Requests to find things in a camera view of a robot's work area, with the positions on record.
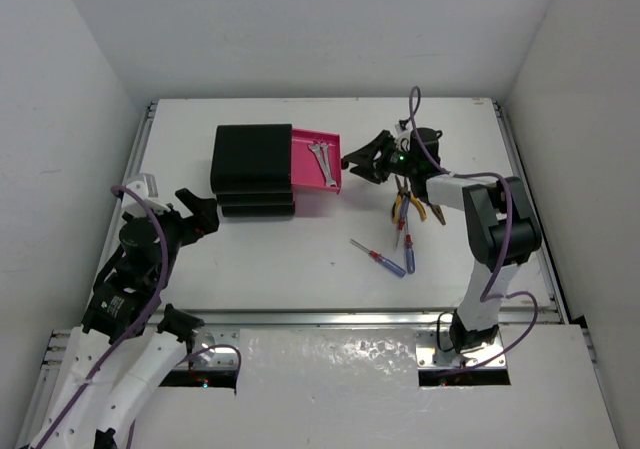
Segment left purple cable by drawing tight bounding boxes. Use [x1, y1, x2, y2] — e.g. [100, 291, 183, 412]
[34, 181, 242, 449]

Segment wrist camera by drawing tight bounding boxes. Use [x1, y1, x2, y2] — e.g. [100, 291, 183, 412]
[121, 173, 168, 217]
[395, 119, 412, 147]

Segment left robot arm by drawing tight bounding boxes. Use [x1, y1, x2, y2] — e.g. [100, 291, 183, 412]
[28, 182, 219, 448]

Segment white front cover panel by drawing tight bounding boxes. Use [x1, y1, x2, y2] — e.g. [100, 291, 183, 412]
[240, 328, 418, 393]

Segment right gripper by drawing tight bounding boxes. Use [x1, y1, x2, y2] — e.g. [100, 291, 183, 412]
[345, 130, 419, 184]

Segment large silver wrench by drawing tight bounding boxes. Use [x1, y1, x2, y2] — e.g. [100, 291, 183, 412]
[320, 142, 337, 187]

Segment purple screwdriver thin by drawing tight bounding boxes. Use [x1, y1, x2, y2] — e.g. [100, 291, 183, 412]
[391, 192, 409, 247]

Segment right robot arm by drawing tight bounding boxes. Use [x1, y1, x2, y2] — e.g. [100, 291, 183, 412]
[341, 127, 542, 353]

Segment pink top drawer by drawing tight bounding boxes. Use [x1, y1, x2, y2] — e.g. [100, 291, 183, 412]
[291, 128, 342, 194]

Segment yellow combination pliers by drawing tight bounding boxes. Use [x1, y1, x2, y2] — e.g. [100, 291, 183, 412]
[428, 203, 446, 226]

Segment blue screwdriver red collar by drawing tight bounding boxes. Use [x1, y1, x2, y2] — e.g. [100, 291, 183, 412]
[349, 239, 406, 278]

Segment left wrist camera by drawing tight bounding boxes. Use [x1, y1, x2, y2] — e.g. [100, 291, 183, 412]
[121, 173, 168, 217]

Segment yellow long-nose pliers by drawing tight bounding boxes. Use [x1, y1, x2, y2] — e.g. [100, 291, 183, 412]
[391, 175, 427, 224]

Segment aluminium frame rail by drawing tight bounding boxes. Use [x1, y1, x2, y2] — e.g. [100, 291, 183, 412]
[42, 309, 531, 374]

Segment small silver wrench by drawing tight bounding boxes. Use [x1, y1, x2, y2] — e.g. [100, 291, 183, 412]
[308, 143, 329, 187]

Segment black drawer cabinet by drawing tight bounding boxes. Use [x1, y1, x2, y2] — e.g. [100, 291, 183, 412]
[210, 123, 295, 218]

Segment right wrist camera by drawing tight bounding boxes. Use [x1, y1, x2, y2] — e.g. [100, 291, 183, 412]
[395, 119, 412, 147]

